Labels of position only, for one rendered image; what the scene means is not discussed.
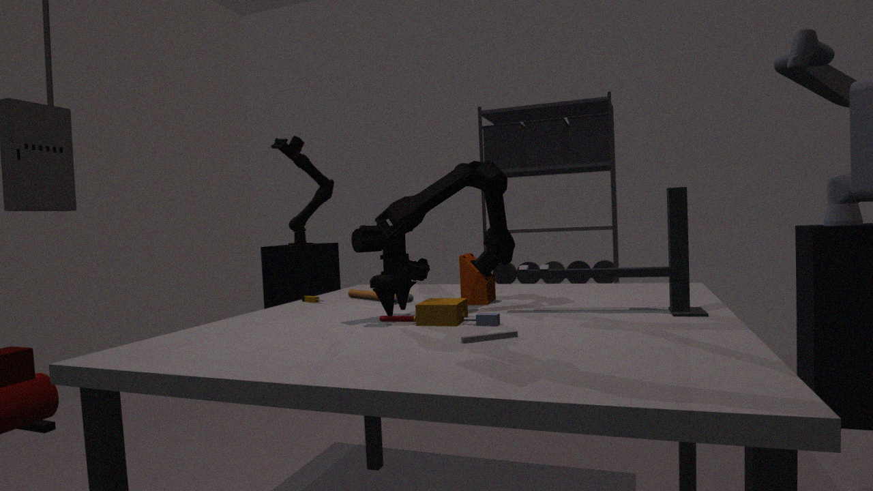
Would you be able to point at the hammer with wooden handle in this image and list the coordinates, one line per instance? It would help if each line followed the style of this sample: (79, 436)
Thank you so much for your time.
(371, 295)

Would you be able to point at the red cylinder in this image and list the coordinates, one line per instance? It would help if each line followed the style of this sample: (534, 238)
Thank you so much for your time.
(398, 318)

